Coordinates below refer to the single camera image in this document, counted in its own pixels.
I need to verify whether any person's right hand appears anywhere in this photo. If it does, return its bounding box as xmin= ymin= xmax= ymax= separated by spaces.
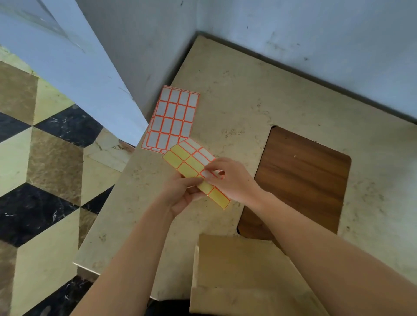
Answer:
xmin=203 ymin=157 xmax=271 ymax=209

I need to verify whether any person's left forearm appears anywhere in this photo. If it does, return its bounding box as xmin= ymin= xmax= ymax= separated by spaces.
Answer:
xmin=70 ymin=201 xmax=176 ymax=316

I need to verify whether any person's right forearm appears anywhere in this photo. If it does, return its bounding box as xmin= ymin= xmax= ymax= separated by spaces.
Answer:
xmin=254 ymin=192 xmax=417 ymax=316

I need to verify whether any white panelled door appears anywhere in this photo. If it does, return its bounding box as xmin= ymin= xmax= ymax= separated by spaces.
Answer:
xmin=0 ymin=0 xmax=149 ymax=147

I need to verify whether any brown wooden board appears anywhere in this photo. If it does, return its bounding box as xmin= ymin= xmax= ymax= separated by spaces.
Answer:
xmin=237 ymin=126 xmax=352 ymax=248

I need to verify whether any person's left hand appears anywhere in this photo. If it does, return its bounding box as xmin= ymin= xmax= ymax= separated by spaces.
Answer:
xmin=156 ymin=172 xmax=206 ymax=217

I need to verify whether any orange-bordered white label sheet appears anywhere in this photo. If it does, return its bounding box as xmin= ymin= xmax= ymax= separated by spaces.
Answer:
xmin=141 ymin=85 xmax=200 ymax=154

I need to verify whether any person's black clothing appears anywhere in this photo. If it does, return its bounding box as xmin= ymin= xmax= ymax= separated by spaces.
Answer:
xmin=145 ymin=298 xmax=193 ymax=316

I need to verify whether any partly yellow label sheet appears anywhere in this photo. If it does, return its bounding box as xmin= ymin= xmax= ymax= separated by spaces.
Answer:
xmin=162 ymin=137 xmax=231 ymax=210

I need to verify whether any brown paper bag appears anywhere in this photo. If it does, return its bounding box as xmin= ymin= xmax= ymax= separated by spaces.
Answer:
xmin=189 ymin=234 xmax=330 ymax=316

